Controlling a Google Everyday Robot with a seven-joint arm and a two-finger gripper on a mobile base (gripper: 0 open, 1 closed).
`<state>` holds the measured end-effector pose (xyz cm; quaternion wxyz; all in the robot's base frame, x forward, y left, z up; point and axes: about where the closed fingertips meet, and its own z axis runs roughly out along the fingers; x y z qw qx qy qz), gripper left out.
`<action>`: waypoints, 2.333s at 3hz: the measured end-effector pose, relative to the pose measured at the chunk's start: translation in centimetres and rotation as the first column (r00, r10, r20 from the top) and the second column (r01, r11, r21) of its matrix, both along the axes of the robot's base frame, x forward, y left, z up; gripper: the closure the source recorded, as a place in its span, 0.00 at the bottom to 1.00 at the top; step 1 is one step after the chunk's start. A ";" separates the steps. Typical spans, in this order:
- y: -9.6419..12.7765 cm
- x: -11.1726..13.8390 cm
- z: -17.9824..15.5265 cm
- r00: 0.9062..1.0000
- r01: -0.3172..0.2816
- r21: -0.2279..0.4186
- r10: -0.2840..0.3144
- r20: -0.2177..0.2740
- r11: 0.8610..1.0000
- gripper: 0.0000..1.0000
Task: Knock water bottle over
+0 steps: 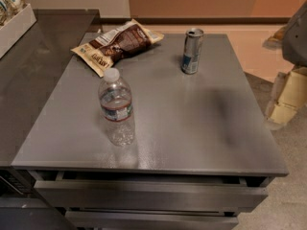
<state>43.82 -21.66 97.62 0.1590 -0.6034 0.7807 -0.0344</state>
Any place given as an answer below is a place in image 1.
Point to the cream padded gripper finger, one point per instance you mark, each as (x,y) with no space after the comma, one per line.
(289,94)

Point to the clear plastic water bottle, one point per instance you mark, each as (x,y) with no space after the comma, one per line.
(115,99)

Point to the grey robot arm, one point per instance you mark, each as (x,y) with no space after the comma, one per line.
(292,38)

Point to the silver blue drink can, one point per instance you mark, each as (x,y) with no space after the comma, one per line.
(192,51)

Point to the brown chip bag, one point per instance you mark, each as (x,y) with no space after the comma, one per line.
(125,41)

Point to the lower steel drawer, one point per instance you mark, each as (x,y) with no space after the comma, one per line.
(147,221)

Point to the steel drawer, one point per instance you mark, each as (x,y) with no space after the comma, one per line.
(147,221)
(152,192)

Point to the upper steel drawer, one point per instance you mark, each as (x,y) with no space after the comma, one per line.
(152,192)

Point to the white snack tray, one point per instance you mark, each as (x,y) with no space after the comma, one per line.
(11,32)

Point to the snack packets in tray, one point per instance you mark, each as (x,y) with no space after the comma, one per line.
(10,8)

